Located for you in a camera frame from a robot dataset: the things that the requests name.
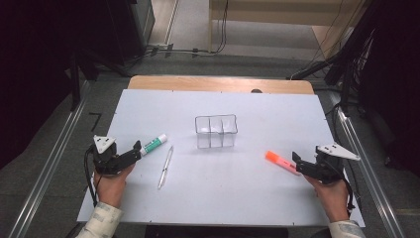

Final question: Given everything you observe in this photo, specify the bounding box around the green and white marker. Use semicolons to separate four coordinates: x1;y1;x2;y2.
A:
140;133;168;157

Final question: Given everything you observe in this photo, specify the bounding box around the power strip with floor cable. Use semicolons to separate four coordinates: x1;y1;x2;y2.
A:
145;43;212;58

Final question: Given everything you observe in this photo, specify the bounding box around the metal floor rail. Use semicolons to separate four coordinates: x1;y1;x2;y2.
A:
329;92;408;238
8;80;91;238

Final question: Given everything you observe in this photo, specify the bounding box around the hand-held gripper cable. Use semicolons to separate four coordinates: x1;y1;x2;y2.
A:
83;145;100;208
340;172;357;211

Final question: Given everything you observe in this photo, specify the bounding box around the dark cabinet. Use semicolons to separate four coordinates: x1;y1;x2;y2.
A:
105;0;157;65

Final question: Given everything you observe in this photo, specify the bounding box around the orange highlighter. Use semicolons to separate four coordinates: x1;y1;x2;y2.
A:
264;150;301;176

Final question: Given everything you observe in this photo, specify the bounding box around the left hand-held gripper cable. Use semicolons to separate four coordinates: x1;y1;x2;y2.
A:
83;145;100;208

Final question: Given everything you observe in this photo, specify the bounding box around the clear pen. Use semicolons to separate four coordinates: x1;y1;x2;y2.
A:
157;145;174;190

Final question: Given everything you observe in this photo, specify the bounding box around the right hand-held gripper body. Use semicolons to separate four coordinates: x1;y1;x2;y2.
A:
307;142;362;185

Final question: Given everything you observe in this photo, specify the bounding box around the white board sheet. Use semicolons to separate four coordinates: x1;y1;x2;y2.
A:
76;88;367;228

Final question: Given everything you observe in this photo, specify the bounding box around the person's left hand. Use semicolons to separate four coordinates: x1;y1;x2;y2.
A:
93;163;137;209

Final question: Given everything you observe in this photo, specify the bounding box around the wooden table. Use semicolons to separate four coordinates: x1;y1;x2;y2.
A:
127;74;315;95

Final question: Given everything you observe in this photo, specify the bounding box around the black hanging cable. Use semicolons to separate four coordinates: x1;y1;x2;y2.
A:
211;0;230;55

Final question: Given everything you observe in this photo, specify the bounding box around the right hand-held gripper cable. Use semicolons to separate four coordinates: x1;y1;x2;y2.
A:
340;172;357;211

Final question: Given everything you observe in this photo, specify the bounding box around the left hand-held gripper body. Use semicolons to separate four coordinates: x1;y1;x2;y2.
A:
91;134;134;176

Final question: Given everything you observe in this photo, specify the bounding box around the light wooden furniture frame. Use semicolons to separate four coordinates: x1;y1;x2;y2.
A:
207;0;375;60

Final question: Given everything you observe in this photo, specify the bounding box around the person's right hand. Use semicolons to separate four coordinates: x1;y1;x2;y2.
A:
303;175;351;223

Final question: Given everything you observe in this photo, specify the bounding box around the clear plastic organizer box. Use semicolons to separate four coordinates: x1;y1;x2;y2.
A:
194;113;239;150

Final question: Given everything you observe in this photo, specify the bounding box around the black metal stand with cables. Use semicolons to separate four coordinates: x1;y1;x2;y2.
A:
289;28;377;115

